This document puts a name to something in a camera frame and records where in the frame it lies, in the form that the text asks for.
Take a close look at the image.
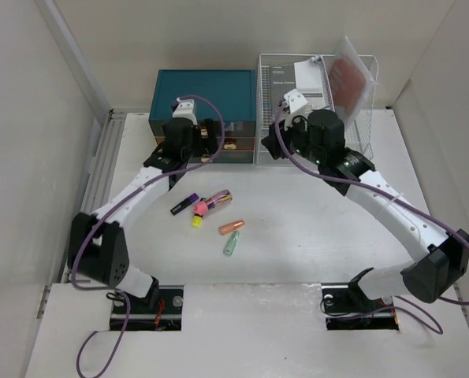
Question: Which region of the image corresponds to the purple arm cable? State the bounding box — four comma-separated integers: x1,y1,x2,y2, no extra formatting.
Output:
276,100,469,336
69,94,226,378

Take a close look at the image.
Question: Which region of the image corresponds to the orange translucent capsule tube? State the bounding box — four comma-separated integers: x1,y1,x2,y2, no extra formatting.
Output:
218,220,245,235

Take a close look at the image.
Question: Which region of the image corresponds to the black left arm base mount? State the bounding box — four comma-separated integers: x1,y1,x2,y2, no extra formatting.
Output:
106,286,184,332

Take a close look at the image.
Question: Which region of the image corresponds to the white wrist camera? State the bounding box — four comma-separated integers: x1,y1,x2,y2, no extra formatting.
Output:
172,97,196,122
280,89,308,116

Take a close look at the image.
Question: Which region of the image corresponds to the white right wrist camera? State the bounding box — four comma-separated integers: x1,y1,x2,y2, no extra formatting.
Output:
280,89,308,116

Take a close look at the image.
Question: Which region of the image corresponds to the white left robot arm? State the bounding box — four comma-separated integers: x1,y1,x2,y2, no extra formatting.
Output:
68,116,225,313

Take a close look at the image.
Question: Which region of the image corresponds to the grey Canon setup guide booklet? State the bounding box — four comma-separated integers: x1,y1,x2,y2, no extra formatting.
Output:
270,56,331,110

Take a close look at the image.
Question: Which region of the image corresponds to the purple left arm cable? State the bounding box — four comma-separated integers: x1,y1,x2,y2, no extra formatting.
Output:
69,94,226,378

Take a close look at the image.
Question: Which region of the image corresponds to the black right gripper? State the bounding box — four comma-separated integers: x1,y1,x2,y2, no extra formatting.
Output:
259,110,325,166

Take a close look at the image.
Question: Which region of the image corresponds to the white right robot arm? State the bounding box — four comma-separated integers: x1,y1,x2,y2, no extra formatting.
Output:
262,109,469,310

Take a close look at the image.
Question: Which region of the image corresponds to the teal drawer organizer box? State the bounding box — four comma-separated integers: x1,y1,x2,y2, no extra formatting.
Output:
148,69,256,164

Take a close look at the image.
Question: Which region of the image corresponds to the white wire mesh file rack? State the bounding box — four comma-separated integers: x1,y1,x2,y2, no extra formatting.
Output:
254,54,378,166

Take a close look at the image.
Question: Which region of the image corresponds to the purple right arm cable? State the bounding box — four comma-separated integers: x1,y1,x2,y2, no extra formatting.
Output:
276,100,469,336

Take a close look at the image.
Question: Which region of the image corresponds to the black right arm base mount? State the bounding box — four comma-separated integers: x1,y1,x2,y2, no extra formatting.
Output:
320,283,399,331

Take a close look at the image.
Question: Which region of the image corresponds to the pink yellow highlighter marker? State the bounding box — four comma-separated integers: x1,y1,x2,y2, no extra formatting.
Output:
192,200,209,228

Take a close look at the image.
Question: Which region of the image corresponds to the black purple highlighter marker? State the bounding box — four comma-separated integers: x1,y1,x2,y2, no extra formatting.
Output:
170,193,199,216

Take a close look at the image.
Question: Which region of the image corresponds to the green translucent capsule tube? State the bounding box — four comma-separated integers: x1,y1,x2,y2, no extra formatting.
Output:
223,231,240,257

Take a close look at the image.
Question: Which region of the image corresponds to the colourful pen bundle pouch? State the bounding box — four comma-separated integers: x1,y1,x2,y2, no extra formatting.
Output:
204,190,233,210

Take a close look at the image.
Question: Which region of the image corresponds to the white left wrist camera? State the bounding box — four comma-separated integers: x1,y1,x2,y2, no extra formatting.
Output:
172,97,196,122

